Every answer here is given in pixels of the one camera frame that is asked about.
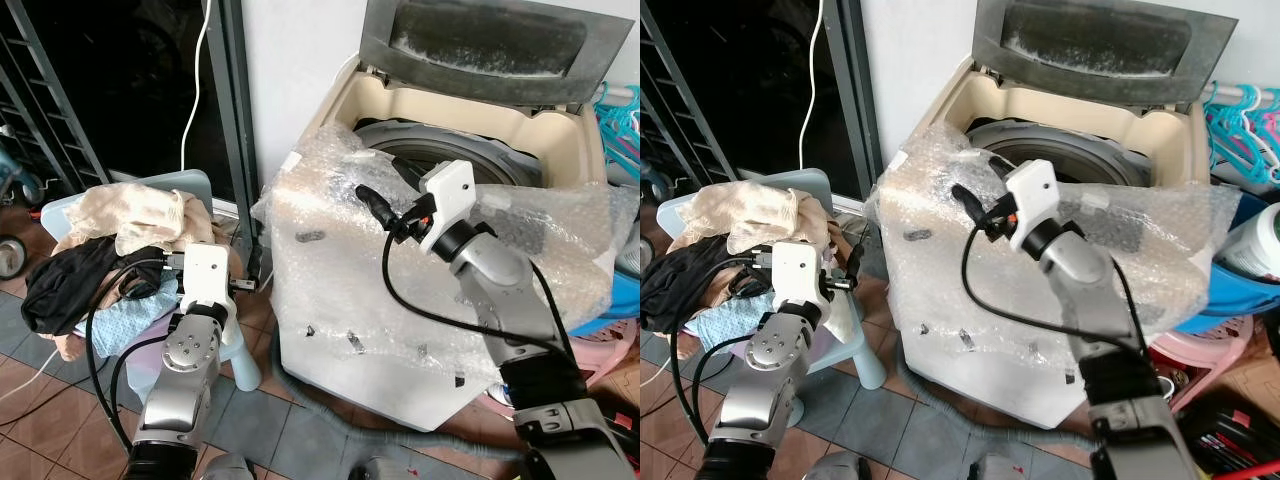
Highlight beige crumpled cloth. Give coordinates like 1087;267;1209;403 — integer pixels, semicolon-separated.
668;182;831;257
52;183;217;259

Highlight clear bubble wrap sheet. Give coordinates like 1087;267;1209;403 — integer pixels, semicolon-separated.
250;124;641;353
866;124;1243;346

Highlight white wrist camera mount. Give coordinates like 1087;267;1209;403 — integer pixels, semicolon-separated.
768;240;833;313
417;159;477;257
180;242;238;313
1004;159;1060;253

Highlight light blue patterned cloth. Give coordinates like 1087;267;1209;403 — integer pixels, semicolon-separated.
92;288;183;359
696;298;776;353

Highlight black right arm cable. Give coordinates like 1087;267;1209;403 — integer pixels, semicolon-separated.
382;228;579;363
961;222;1153;353

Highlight blue plastic basin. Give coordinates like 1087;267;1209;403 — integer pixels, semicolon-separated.
1172;188;1280;337
578;266;641;339

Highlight brown cardboard box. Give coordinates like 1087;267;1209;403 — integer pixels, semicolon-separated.
1226;336;1280;423

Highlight pink plastic basket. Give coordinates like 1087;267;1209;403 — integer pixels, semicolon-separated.
566;318;641;389
1146;314;1257;413

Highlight white floor cord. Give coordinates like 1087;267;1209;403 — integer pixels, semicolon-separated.
640;352;673;393
0;344;63;405

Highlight grey washing machine lid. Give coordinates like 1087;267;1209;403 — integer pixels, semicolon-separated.
970;0;1241;106
358;0;638;109

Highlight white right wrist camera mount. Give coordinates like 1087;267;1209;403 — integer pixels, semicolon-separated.
417;159;477;257
1004;159;1060;253

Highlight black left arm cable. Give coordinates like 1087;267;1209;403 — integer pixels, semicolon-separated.
84;256;187;453
666;254;777;447

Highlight dark metal window grille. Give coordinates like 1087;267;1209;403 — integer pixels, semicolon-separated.
0;0;113;201
640;0;723;196

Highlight black garment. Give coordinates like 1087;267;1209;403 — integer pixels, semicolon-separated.
640;244;766;333
20;244;173;337

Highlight dark grey door frame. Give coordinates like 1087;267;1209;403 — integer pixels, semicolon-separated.
204;0;263;291
822;0;881;206

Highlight black bag with red items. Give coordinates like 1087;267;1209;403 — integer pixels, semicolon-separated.
1176;388;1280;480

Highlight teal plastic clothes hangers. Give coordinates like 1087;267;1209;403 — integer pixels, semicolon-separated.
592;84;641;185
1202;84;1280;189

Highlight grey washing machine drum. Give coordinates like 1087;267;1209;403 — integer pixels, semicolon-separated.
962;118;1156;191
350;118;546;193

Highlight blue child tricycle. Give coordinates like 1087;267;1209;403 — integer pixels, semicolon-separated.
640;150;676;206
0;124;47;283

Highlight grey left robot foot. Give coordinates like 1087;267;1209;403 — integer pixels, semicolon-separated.
798;452;873;480
198;452;257;480

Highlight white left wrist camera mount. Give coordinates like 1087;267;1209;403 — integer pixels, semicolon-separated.
768;240;833;313
180;242;238;313

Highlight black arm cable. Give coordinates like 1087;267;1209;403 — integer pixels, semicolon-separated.
666;254;777;447
961;222;1153;353
84;256;187;453
382;228;579;363

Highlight beige top-load washing machine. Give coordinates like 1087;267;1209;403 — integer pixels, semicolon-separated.
268;0;641;433
878;0;1241;431

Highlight white hanging wall cable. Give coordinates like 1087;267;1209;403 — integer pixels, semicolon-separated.
798;0;827;171
179;0;215;179

